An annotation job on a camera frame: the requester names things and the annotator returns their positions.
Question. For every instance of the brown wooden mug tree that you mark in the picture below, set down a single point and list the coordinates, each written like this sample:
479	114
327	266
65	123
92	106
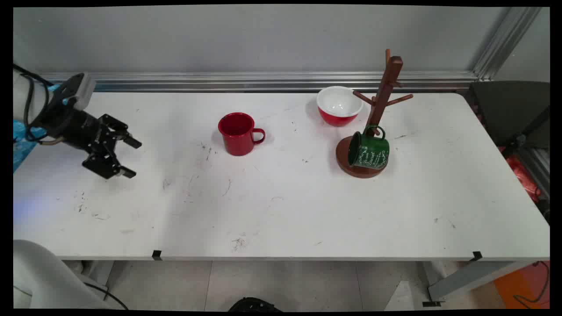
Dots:
383	94

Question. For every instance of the black tape marker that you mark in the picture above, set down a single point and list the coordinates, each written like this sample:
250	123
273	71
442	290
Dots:
156	255
477	256

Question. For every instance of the blue bubble wrap sheet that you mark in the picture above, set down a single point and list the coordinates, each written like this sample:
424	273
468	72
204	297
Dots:
22	151

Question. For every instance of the grey table leg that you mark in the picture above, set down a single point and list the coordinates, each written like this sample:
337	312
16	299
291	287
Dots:
99	274
465	278

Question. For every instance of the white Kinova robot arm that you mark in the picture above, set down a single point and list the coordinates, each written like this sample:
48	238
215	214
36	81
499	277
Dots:
22	96

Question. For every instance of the short aluminium frame rail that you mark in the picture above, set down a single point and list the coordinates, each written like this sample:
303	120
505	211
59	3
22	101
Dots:
535	166

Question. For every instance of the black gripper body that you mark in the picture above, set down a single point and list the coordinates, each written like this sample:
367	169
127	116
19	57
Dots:
74	127

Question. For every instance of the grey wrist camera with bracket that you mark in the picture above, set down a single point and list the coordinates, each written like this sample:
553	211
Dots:
83	90

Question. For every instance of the black round floor object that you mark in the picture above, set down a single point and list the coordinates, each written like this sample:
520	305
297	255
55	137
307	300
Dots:
254	305

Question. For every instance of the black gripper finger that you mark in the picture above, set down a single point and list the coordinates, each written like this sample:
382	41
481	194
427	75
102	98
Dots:
118	131
103	164

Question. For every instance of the white robot base link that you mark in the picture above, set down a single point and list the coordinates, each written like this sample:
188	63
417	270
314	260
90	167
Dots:
39	276

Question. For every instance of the red enamel mug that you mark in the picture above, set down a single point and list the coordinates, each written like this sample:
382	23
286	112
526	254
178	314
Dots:
237	140

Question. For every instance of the red plastic bag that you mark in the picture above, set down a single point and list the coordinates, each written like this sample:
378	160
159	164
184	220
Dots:
520	173

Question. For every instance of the orange floor mat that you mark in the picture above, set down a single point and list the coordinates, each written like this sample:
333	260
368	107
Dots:
527	285

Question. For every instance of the red bowl white inside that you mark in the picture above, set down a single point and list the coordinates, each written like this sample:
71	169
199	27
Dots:
338	103

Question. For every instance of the slanted aluminium frame post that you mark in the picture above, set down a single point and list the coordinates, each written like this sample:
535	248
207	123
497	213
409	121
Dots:
505	44

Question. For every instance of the long aluminium frame rail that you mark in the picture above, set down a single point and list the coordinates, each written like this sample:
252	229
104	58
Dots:
263	81

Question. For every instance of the green enamel mug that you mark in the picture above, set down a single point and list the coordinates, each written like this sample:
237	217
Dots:
373	151

